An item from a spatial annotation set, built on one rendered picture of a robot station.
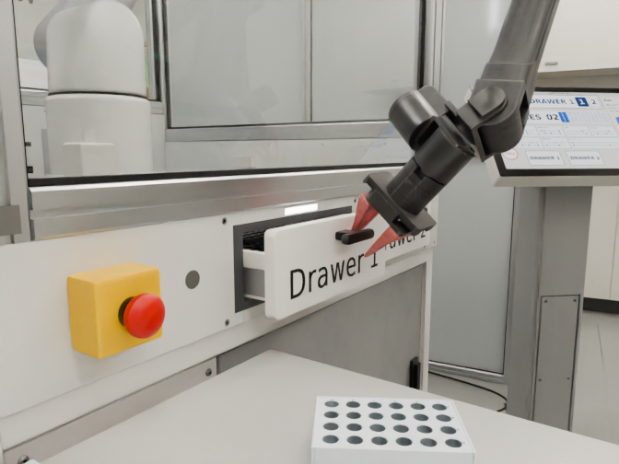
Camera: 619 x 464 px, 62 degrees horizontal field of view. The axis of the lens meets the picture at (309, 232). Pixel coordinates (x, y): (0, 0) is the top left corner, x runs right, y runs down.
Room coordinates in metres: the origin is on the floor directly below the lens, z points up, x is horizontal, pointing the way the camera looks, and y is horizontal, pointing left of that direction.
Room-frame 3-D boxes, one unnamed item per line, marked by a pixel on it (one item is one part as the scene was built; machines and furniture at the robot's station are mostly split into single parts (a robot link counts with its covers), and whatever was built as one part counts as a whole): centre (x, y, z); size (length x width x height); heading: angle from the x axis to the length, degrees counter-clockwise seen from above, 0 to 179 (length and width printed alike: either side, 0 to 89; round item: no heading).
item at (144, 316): (0.45, 0.15, 0.88); 0.04 x 0.03 x 0.04; 145
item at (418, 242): (1.00, -0.18, 0.87); 0.29 x 0.02 x 0.11; 145
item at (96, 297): (0.47, 0.18, 0.88); 0.07 x 0.05 x 0.07; 145
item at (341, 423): (0.40, -0.07, 0.78); 0.12 x 0.08 x 0.04; 87
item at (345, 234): (0.70, -0.06, 0.91); 0.07 x 0.04 x 0.01; 145
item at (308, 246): (0.72, -0.04, 0.87); 0.29 x 0.02 x 0.11; 145
